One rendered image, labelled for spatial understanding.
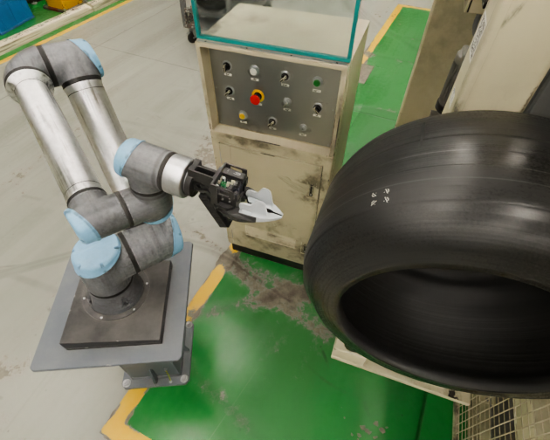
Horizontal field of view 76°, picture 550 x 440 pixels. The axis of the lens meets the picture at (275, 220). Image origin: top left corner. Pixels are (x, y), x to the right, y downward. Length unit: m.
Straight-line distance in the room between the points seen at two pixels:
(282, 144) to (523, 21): 0.94
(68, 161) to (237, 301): 1.32
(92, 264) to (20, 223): 1.74
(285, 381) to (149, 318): 0.80
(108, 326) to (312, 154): 0.98
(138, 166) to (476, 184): 0.62
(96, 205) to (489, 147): 0.76
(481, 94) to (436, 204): 0.38
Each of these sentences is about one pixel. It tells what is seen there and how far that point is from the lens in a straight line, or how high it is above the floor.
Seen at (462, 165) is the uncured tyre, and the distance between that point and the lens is 0.57.
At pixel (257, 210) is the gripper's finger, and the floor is 1.26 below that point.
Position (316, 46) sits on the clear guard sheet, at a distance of 1.27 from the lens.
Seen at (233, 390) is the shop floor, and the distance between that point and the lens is 1.87.
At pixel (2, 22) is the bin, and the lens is 5.84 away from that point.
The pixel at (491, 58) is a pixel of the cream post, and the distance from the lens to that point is 0.83.
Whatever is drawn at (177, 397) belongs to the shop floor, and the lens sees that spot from 1.91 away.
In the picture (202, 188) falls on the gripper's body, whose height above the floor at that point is 1.28.
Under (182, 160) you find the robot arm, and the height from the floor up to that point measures 1.32.
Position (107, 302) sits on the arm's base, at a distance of 1.35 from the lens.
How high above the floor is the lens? 1.81
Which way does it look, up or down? 50 degrees down
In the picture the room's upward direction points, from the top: straight up
